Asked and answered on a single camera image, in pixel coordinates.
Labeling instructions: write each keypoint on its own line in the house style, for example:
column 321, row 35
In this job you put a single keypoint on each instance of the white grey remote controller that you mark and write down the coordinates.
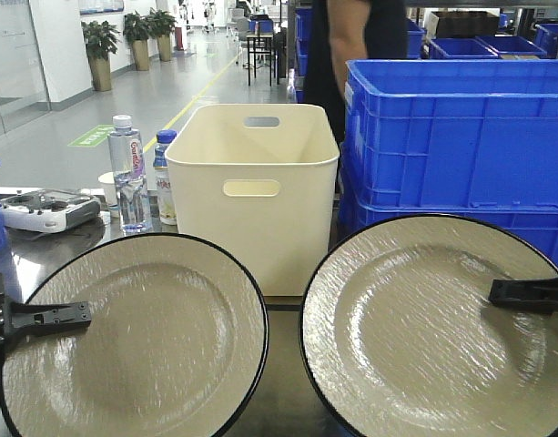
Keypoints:
column 48, row 211

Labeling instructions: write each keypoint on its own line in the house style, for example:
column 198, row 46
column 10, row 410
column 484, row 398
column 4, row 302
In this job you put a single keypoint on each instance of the blue plastic crate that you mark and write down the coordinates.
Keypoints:
column 509, row 236
column 453, row 133

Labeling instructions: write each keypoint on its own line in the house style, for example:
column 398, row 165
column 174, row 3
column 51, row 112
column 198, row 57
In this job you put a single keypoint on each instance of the upper blue plastic crate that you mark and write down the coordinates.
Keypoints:
column 453, row 133

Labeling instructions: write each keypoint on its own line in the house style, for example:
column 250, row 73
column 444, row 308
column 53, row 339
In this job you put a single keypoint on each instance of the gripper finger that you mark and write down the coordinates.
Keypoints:
column 22, row 320

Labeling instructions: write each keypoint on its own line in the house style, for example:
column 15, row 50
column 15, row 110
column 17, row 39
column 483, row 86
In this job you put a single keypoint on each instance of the cream black-rimmed plate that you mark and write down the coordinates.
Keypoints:
column 176, row 345
column 404, row 342

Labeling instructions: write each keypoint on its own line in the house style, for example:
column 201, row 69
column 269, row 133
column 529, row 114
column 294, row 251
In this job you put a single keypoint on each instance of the white paper cup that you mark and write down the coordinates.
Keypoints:
column 107, row 183

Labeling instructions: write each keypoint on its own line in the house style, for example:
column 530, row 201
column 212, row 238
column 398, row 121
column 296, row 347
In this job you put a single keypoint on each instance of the lower blue plastic crate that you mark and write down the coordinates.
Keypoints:
column 509, row 236

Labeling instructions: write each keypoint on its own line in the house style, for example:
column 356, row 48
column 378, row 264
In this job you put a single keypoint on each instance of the blue-capped drink bottle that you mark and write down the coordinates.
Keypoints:
column 165, row 202

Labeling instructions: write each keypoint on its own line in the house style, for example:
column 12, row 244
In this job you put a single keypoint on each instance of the clear water bottle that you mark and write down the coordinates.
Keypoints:
column 129, row 174

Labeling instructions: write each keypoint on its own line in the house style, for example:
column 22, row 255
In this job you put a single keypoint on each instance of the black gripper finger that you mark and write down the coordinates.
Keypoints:
column 533, row 295

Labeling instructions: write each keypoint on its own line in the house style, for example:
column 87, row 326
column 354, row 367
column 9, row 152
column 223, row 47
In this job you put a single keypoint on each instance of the person in black shirt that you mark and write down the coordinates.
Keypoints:
column 345, row 30

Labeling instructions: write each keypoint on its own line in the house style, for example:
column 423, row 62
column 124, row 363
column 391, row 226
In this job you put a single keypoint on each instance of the cream plastic bin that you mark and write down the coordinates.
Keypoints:
column 258, row 180

